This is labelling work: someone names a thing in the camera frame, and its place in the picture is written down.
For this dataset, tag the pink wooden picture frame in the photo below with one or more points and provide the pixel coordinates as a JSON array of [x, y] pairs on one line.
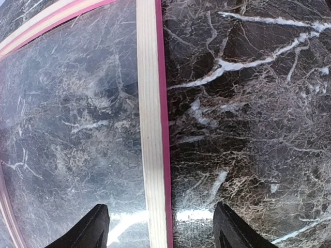
[[151, 97]]

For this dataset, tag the clear acrylic sheet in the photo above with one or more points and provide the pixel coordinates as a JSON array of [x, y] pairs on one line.
[[70, 131]]

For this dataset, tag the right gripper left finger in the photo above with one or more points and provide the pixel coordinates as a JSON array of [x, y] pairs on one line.
[[91, 231]]

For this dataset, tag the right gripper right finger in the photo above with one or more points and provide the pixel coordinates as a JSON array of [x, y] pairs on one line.
[[231, 231]]

